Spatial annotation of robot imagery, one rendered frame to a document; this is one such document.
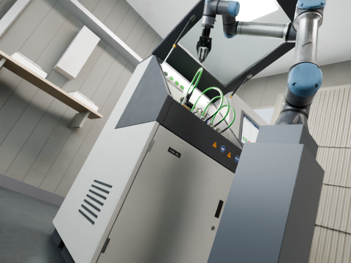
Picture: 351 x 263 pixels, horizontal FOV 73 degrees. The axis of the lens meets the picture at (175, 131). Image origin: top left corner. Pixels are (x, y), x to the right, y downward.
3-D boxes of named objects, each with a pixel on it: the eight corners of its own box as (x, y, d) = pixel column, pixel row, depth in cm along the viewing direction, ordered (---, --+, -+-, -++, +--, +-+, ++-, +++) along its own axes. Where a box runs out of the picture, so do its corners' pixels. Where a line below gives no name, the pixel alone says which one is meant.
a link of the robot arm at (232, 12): (241, 15, 132) (222, 13, 137) (241, -3, 123) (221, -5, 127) (235, 25, 130) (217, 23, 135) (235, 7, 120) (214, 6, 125)
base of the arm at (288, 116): (314, 143, 101) (317, 123, 104) (301, 126, 92) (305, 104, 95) (279, 142, 112) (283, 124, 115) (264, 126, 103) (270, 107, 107)
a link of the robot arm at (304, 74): (314, 109, 98) (319, 15, 118) (324, 88, 85) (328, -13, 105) (282, 107, 102) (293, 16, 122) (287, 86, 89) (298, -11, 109)
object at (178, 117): (162, 124, 118) (174, 98, 124) (157, 125, 122) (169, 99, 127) (237, 174, 148) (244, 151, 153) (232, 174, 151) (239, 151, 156)
